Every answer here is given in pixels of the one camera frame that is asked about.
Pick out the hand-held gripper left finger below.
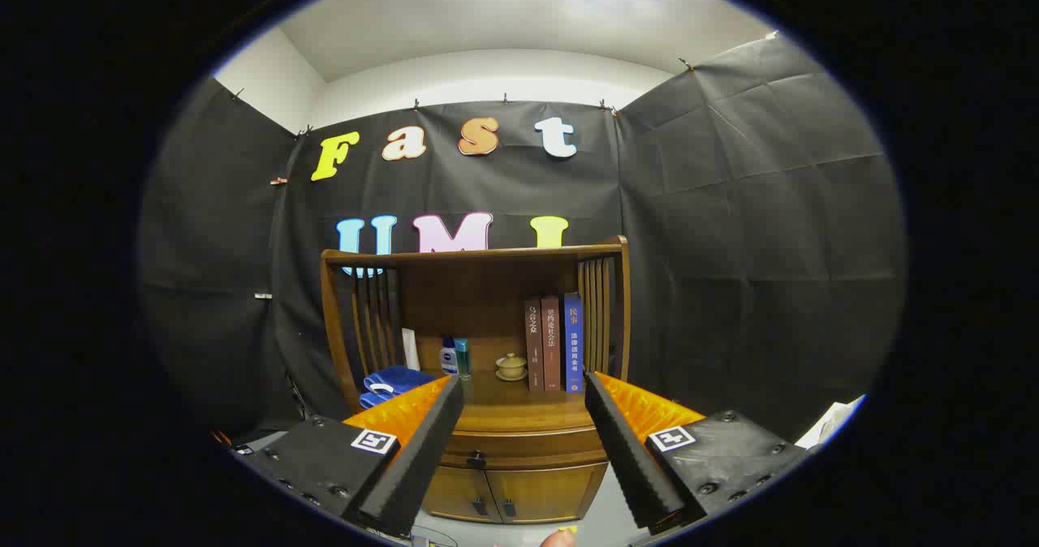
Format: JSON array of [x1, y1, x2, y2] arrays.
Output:
[[231, 374, 465, 538]]

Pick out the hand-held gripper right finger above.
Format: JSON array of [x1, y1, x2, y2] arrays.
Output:
[[584, 371, 813, 532]]

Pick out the wooden cabinet door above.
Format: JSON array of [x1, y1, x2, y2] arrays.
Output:
[[485, 463, 608, 524], [422, 466, 489, 523]]

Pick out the wooden countertop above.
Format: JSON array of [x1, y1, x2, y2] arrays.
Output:
[[355, 368, 597, 433]]

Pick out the wooden cabinet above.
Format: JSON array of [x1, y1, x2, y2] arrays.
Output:
[[321, 235, 632, 525]]

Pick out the blue folded towel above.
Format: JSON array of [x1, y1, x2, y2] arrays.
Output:
[[360, 366, 439, 410]]

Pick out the blue book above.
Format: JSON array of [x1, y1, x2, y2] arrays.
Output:
[[563, 293, 584, 394]]

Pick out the reddish brown book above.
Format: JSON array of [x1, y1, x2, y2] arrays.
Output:
[[541, 295, 563, 392]]

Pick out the dark brown book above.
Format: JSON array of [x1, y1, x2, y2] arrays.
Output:
[[524, 299, 545, 392]]

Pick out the black electronic device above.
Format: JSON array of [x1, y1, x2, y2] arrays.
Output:
[[209, 427, 254, 455]]

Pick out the white paper sheet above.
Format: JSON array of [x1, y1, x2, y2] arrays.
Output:
[[795, 395, 865, 449]]

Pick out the black backdrop cloth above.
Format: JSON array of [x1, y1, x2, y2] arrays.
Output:
[[138, 34, 908, 450]]

